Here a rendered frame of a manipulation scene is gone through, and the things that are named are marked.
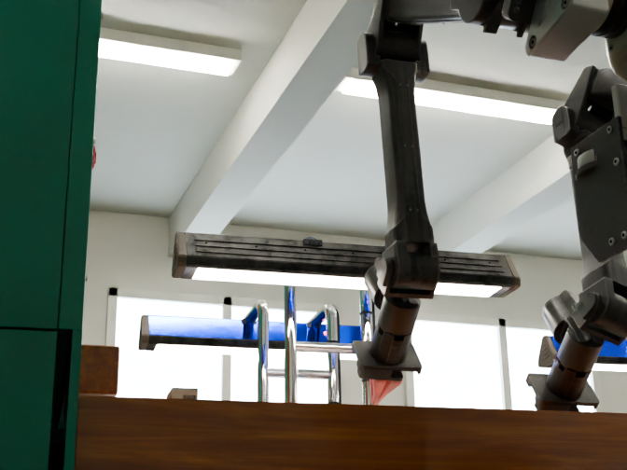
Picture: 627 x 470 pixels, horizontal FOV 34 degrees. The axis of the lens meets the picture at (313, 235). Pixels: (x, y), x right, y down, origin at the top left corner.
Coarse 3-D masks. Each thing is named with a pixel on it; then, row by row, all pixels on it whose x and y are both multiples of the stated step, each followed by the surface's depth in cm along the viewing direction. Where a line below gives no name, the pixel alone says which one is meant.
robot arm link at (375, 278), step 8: (376, 264) 164; (384, 264) 153; (392, 264) 153; (368, 272) 165; (376, 272) 164; (384, 272) 153; (392, 272) 153; (368, 280) 165; (376, 280) 162; (384, 280) 153; (392, 280) 153; (368, 288) 165; (376, 288) 161; (384, 288) 154; (392, 288) 156; (376, 296) 162; (384, 296) 155; (392, 296) 155; (400, 296) 155; (408, 296) 156; (416, 296) 156; (424, 296) 156; (432, 296) 157; (376, 304) 162
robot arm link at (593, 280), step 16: (560, 112) 177; (560, 128) 175; (576, 128) 174; (560, 144) 175; (576, 144) 174; (576, 208) 168; (592, 256) 160; (592, 272) 157; (608, 272) 155; (624, 272) 158; (592, 288) 156; (608, 288) 153; (624, 288) 156; (608, 304) 152; (624, 304) 153; (592, 320) 153; (608, 320) 152; (624, 320) 153; (624, 336) 155
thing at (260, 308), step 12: (252, 312) 225; (264, 312) 218; (324, 312) 225; (336, 312) 223; (252, 324) 233; (264, 324) 217; (312, 324) 235; (336, 324) 222; (264, 336) 216; (336, 336) 221; (264, 348) 215; (264, 360) 215; (336, 360) 219; (264, 372) 214; (276, 372) 215; (300, 372) 216; (312, 372) 217; (324, 372) 217; (336, 372) 218; (264, 384) 213; (336, 384) 217; (264, 396) 212; (336, 396) 216
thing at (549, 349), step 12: (552, 336) 253; (540, 348) 253; (552, 348) 249; (612, 348) 254; (624, 348) 255; (540, 360) 253; (552, 360) 247; (600, 360) 250; (612, 360) 251; (624, 360) 252
